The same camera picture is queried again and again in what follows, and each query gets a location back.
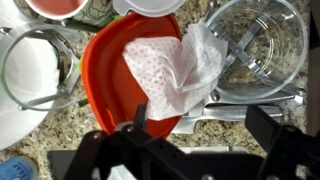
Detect orange plastic container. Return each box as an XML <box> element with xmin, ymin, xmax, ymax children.
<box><xmin>81</xmin><ymin>12</ymin><xmax>184</xmax><ymax>140</ymax></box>

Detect mug with red interior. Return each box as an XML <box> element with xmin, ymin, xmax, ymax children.
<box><xmin>24</xmin><ymin>0</ymin><xmax>115</xmax><ymax>28</ymax></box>

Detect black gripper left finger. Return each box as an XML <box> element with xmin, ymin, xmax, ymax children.
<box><xmin>63</xmin><ymin>103</ymin><xmax>188</xmax><ymax>180</ymax></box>

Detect blue label soap bottle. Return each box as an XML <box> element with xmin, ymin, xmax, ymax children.
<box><xmin>0</xmin><ymin>155</ymin><xmax>38</xmax><ymax>180</ymax></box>

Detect large clear glass bowl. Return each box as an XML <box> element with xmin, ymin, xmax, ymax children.
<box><xmin>203</xmin><ymin>0</ymin><xmax>310</xmax><ymax>101</ymax></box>

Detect white Lysol wipe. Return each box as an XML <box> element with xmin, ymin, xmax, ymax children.
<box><xmin>121</xmin><ymin>20</ymin><xmax>230</xmax><ymax>122</ymax></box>

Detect glass dish with metal clamp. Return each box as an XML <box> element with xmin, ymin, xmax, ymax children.
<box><xmin>0</xmin><ymin>22</ymin><xmax>88</xmax><ymax>113</ymax></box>

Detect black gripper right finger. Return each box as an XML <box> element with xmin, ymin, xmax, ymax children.
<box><xmin>244</xmin><ymin>104</ymin><xmax>320</xmax><ymax>180</ymax></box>

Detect bright green plastic item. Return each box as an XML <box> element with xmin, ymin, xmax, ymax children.
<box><xmin>75</xmin><ymin>58</ymin><xmax>84</xmax><ymax>75</ymax></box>

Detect metal scissor tongs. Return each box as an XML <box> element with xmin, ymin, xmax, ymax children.
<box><xmin>171</xmin><ymin>0</ymin><xmax>307</xmax><ymax>135</ymax></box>

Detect white ceramic bowl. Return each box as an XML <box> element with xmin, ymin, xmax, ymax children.
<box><xmin>0</xmin><ymin>0</ymin><xmax>63</xmax><ymax>151</ymax></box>

